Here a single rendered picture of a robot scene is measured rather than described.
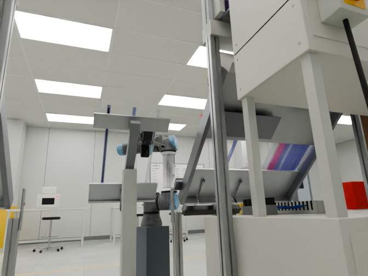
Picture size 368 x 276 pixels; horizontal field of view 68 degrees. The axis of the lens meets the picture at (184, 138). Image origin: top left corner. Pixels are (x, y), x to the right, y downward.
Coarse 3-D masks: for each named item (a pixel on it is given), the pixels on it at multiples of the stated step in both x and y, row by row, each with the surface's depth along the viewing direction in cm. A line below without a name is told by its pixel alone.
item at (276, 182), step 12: (204, 168) 136; (192, 180) 137; (204, 180) 138; (240, 180) 145; (264, 180) 152; (276, 180) 154; (288, 180) 157; (192, 192) 142; (204, 192) 144; (240, 192) 152; (264, 192) 158; (276, 192) 160
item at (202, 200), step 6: (186, 198) 142; (192, 198) 143; (198, 198) 144; (204, 198) 145; (210, 198) 146; (234, 198) 152; (240, 198) 152; (246, 198) 154; (276, 198) 160; (282, 198) 162; (186, 204) 140; (192, 204) 141
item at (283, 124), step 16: (224, 96) 115; (240, 112) 122; (256, 112) 124; (272, 112) 126; (288, 112) 129; (304, 112) 132; (240, 128) 122; (272, 128) 127; (288, 128) 135; (304, 128) 138; (304, 144) 144
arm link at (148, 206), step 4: (156, 192) 194; (156, 196) 192; (156, 200) 189; (144, 204) 193; (148, 204) 190; (152, 204) 190; (156, 204) 189; (144, 208) 192; (148, 208) 190; (152, 208) 190; (156, 208) 190
